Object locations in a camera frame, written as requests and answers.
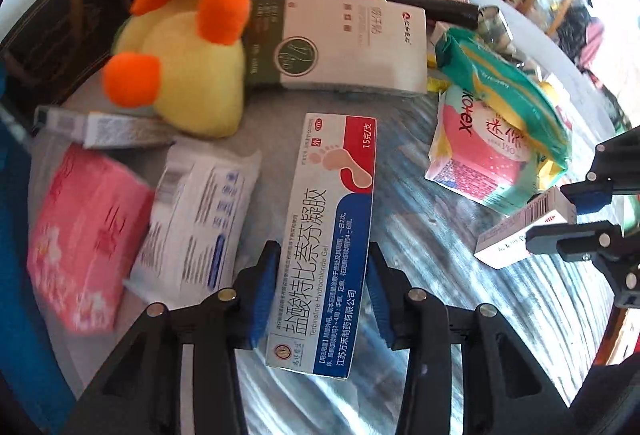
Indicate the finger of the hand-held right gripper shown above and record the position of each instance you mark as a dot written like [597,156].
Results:
[595,240]
[607,175]

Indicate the pink tissue pack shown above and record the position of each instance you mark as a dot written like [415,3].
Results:
[85,240]

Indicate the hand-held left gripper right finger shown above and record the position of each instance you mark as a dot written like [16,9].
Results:
[381,302]

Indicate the metal faucet fitting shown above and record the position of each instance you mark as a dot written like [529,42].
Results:
[492,22]

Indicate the blue plastic crate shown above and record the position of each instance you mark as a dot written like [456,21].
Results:
[20,265]

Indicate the long grey white box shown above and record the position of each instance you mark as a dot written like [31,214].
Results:
[115,130]

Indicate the white and green carton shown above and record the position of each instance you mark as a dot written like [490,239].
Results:
[350,45]

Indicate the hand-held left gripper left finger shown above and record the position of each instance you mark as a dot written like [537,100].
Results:
[265,297]

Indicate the white face mask packet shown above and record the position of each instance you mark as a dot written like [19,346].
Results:
[200,220]

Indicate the green pad packet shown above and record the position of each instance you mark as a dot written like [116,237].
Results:
[500,85]

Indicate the pink white pad packet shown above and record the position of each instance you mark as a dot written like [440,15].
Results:
[480,150]

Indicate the black gift bag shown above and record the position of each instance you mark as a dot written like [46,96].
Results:
[65,25]

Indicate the yellow duck plush toy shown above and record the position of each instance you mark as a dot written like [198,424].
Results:
[190,65]

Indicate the white red blue ointment box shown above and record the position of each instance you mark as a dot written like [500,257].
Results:
[320,235]

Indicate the small white barcode box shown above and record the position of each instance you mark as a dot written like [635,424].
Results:
[520,230]

